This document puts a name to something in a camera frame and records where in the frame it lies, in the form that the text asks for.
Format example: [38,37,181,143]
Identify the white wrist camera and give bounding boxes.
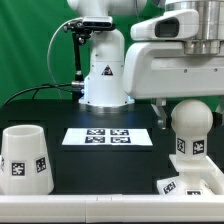
[130,9,199,41]

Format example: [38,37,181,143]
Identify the white marker sheet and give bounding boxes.
[62,128,153,146]

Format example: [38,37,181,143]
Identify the white lamp bulb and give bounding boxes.
[171,99,213,161]

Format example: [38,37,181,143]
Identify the black cable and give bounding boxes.
[1,82,85,108]

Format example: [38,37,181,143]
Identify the camera on black stand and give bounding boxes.
[63,17,116,101]

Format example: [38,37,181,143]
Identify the grey camera cable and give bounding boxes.
[46,18,80,99]

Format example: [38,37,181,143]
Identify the white lamp base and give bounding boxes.
[157,154,214,196]

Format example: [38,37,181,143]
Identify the white conical lamp shade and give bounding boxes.
[0,125,54,195]

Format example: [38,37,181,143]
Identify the white L-shaped table fence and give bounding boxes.
[0,153,224,224]

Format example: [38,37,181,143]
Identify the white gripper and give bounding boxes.
[123,42,224,129]

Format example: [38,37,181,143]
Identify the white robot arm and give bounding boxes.
[67,0,224,111]

